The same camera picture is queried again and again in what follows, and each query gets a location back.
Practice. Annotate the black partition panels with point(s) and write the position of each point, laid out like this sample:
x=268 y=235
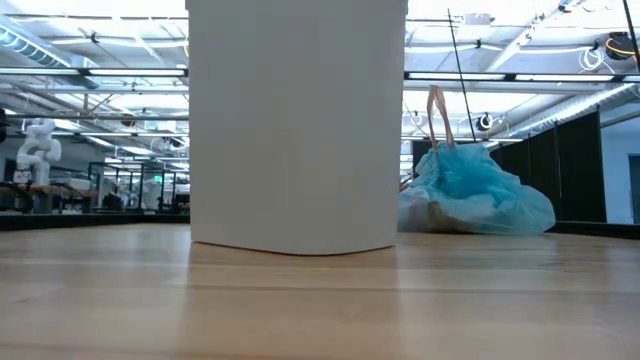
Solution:
x=575 y=175

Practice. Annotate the light blue trash bag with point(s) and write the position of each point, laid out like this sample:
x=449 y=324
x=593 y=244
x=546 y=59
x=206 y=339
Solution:
x=475 y=190

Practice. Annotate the long ceiling strip light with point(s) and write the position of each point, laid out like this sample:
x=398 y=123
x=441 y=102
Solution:
x=560 y=77
x=135 y=72

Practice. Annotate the white trash bin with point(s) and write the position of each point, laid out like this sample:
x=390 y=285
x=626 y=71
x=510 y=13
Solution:
x=295 y=125

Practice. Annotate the silver ventilation duct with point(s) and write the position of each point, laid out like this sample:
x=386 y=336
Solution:
x=30 y=47
x=575 y=107

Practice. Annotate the black background rack frame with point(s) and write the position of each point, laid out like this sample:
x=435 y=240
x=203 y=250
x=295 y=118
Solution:
x=141 y=185

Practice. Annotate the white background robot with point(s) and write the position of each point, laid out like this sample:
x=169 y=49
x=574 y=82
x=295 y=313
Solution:
x=37 y=150

